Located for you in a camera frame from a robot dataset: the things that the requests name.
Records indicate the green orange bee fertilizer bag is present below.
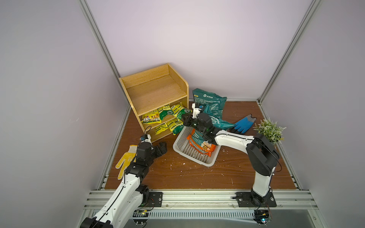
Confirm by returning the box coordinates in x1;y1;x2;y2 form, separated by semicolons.
187;129;216;157

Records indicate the tall green yellow fertilizer bag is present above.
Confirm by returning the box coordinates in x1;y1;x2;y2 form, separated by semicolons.
193;88;234;130

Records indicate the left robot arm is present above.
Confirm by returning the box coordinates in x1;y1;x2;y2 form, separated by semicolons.
80;140;167;228

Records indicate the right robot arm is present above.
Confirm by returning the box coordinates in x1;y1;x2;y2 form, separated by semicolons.
182;113;279;205

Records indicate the wooden shelf unit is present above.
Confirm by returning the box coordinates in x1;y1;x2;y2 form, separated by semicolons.
119;63;189;142

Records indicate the yellow green packet lower right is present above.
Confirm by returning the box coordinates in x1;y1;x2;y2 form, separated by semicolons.
167;118;184;135

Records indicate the yellow packet lower left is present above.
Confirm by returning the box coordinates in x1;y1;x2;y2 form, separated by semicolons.
155;123;169;135

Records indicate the white plastic basket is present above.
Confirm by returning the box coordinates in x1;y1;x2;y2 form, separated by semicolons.
173;126;221;167

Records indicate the yellow work glove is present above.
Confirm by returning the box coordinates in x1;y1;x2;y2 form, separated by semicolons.
115;145;137;180

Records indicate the blue work glove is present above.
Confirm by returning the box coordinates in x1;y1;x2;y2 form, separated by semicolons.
230;114;257;135

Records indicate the left controller board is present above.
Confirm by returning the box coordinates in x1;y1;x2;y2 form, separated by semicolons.
132;210;150;227

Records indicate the controller board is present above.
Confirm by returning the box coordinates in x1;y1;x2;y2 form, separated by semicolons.
132;210;150;227
253;210;272;226

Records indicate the potted green plant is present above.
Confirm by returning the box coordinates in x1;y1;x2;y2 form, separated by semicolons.
253;119;287;144

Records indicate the right controller board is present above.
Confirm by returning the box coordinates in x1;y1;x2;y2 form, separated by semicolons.
253;210;272;226

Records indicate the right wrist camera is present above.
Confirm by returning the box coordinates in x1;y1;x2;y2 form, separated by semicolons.
192;103;202;119

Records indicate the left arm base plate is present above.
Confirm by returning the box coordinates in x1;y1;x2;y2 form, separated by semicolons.
139;192;163;208

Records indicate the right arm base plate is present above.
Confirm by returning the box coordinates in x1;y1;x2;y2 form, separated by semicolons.
232;192;277;208

